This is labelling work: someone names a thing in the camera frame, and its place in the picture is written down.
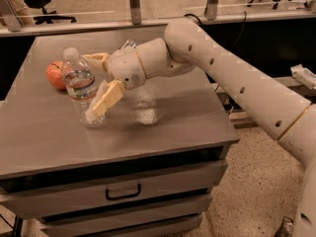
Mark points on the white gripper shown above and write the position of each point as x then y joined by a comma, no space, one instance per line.
124,67

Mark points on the grey drawer cabinet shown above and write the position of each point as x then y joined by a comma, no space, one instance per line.
171,136

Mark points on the dark object on floor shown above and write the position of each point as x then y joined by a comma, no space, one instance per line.
286,228

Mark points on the silver drink can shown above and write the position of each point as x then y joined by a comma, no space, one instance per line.
130,43

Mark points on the red apple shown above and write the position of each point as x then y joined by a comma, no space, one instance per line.
53,75

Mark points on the metal railing post right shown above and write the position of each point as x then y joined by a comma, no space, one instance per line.
210,11

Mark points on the metal railing post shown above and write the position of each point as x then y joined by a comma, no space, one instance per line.
210,11
135,11
10,17

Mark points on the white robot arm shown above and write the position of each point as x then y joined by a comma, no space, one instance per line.
284,115

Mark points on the metal railing post left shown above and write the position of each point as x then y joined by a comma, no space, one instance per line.
10,17

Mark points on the person in beige trousers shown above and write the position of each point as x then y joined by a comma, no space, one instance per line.
23,11

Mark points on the black drawer handle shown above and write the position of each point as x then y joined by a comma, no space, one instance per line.
125,193

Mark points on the metal railing post middle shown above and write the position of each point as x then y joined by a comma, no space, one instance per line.
135,11

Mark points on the clear plastic water bottle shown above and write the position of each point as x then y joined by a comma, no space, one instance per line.
80,85

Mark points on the white packet on ledge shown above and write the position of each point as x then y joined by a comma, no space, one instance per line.
304,76

